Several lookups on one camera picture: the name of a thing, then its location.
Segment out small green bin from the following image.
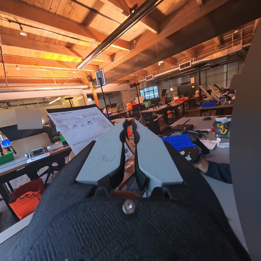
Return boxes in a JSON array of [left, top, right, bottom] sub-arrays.
[[0, 150, 15, 166]]

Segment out wooden desk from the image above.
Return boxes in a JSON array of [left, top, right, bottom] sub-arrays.
[[0, 141, 72, 216]]

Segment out large toy brick model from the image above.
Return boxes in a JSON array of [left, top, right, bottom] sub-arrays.
[[199, 84, 237, 105]]

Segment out person's right hand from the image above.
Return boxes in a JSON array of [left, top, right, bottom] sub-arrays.
[[193, 159, 209, 174]]

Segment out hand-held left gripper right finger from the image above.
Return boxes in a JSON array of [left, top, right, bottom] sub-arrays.
[[132, 120, 183, 197]]

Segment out black ceiling light rail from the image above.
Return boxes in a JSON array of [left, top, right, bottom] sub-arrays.
[[76, 0, 164, 70]]

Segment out orange fabric bag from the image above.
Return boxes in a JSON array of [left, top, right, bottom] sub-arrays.
[[9, 178, 46, 220]]

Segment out white printed instruction sheet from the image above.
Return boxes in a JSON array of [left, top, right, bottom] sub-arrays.
[[46, 104, 115, 156]]

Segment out crumpled white plastic bag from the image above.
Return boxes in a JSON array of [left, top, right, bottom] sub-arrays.
[[199, 137, 230, 150]]

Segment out flat black device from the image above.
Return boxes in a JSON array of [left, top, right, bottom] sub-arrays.
[[172, 124, 194, 131]]

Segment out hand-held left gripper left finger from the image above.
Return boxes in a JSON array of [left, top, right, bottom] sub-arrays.
[[76, 119, 128, 189]]

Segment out person's right forearm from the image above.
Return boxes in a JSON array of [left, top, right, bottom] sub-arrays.
[[204, 161, 233, 184]]

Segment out toy box with yellow machine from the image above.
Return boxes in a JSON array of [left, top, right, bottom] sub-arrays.
[[213, 117, 232, 139]]

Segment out blue plastic bin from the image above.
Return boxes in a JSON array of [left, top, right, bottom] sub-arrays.
[[161, 134, 196, 152]]

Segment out tablet on tripod stand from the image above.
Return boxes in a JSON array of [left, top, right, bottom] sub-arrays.
[[95, 69, 113, 123]]

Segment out black handheld scanner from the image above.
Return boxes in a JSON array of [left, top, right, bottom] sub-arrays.
[[182, 127, 203, 136]]

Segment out clear acrylic sign holder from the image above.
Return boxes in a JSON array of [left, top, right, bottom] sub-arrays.
[[28, 147, 46, 161]]

